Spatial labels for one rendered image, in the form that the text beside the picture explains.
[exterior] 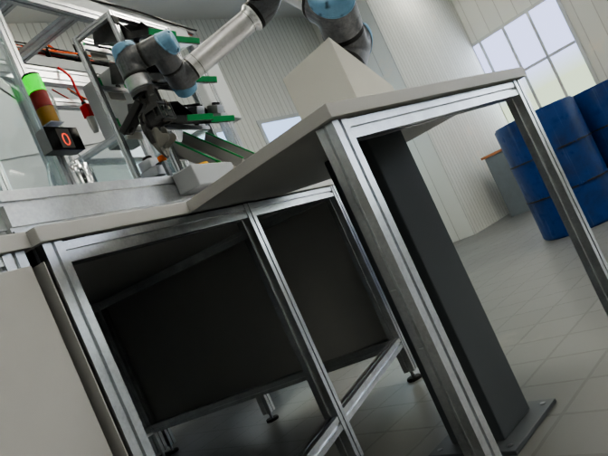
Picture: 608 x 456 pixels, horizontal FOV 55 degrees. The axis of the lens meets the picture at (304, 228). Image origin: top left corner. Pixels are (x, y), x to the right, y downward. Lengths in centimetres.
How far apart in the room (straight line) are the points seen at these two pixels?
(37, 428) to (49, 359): 11
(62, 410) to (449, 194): 656
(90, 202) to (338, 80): 65
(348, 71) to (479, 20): 788
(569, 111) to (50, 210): 366
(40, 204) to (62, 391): 38
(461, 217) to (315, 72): 587
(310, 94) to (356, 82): 15
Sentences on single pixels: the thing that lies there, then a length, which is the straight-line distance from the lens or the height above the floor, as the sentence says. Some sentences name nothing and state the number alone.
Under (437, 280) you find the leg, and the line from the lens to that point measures 151.
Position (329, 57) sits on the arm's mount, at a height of 104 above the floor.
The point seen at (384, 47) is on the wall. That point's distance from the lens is 753.
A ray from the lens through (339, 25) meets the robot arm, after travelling 162.
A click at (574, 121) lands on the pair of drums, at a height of 69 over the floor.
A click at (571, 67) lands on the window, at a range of 884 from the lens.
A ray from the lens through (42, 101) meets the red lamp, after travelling 185.
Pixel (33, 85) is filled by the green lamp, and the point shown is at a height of 138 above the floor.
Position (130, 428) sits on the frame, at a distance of 111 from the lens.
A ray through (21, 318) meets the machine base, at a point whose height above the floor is 72.
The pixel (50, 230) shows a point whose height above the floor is 85.
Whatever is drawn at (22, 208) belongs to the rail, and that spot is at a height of 92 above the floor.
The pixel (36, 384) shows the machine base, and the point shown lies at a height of 62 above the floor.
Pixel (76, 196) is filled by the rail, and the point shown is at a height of 93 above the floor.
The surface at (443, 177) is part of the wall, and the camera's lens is 730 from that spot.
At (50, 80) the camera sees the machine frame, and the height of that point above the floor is 202.
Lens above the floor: 63
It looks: 2 degrees up
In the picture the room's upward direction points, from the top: 24 degrees counter-clockwise
